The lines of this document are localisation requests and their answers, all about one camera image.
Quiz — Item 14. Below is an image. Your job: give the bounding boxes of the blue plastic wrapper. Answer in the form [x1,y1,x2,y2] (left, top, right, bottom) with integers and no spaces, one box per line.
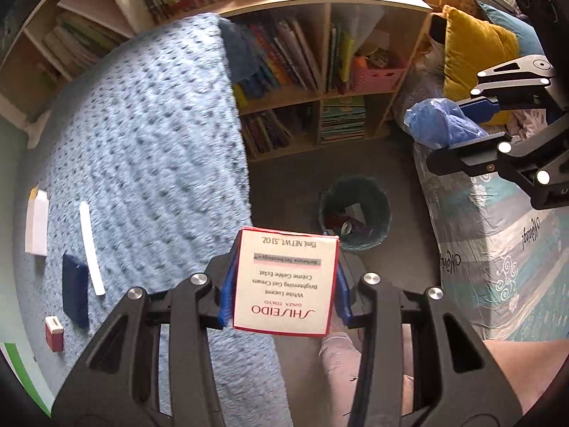
[403,98,489,149]

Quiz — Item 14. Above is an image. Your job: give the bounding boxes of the white marker pen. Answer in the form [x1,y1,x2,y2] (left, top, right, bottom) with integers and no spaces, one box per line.
[79,201,106,296]

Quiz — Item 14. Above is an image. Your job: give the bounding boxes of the white cosmetics box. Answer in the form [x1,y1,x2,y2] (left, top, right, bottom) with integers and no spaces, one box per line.
[233,227,340,337]

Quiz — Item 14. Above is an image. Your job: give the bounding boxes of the white yellow carton box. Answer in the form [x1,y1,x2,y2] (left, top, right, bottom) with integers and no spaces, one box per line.
[24,186,49,257]

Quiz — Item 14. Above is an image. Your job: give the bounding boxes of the red drink can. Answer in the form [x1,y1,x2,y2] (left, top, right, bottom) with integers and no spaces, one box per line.
[340,218,369,237]

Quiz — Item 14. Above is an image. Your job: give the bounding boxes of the mustard yellow pillow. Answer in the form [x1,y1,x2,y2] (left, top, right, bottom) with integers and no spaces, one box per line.
[442,5,520,102]

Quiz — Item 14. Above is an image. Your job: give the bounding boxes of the person left leg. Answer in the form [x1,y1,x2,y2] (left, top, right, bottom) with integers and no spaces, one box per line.
[318,325,414,426]

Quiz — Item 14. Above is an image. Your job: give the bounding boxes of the person leg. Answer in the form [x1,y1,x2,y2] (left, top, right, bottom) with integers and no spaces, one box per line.
[484,339,568,415]
[318,325,414,426]

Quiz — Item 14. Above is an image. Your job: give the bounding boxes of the small red white box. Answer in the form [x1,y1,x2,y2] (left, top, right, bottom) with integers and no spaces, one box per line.
[44,315,64,353]

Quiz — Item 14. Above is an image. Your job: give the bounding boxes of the patterned grey teal bedding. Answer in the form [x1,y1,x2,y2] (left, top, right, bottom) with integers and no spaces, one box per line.
[393,2,568,341]

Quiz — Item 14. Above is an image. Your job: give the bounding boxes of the person right leg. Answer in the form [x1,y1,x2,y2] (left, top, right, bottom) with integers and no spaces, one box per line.
[484,339,568,415]

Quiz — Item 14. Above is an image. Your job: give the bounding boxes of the dark blue flat box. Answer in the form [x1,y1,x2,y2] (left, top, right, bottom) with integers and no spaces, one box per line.
[62,253,90,330]

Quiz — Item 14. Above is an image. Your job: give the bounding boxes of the teal waste bin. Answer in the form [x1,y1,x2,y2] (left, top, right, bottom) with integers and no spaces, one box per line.
[318,175,392,253]

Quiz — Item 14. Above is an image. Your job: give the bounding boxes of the pink plastic basket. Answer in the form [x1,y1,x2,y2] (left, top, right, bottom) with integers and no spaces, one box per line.
[350,56,404,94]

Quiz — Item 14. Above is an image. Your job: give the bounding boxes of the wooden bookshelf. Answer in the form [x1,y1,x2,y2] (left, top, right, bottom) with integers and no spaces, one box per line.
[1,0,431,160]

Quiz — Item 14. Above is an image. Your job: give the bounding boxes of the blue knitted bed blanket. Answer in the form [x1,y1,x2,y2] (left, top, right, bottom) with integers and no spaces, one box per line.
[10,11,294,427]

